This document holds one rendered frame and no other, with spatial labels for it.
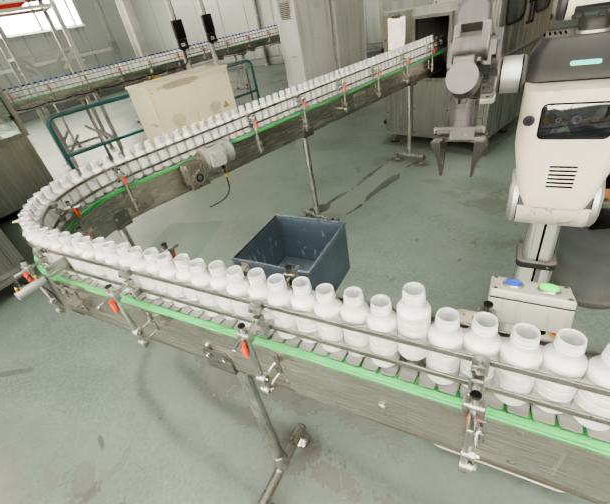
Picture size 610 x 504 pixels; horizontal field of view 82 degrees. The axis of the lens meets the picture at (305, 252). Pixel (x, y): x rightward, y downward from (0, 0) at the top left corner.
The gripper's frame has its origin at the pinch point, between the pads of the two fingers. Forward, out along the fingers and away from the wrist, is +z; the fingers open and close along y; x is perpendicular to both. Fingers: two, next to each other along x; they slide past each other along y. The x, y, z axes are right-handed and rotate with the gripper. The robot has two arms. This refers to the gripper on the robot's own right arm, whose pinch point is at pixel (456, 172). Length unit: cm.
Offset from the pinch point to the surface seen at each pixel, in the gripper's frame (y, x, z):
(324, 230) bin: -52, 35, 24
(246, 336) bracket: -31, -34, 34
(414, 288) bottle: -0.4, -23.9, 19.9
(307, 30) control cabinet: -328, 454, -206
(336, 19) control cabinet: -309, 516, -237
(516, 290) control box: 15.0, -8.7, 21.6
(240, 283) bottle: -39, -27, 26
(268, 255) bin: -73, 26, 36
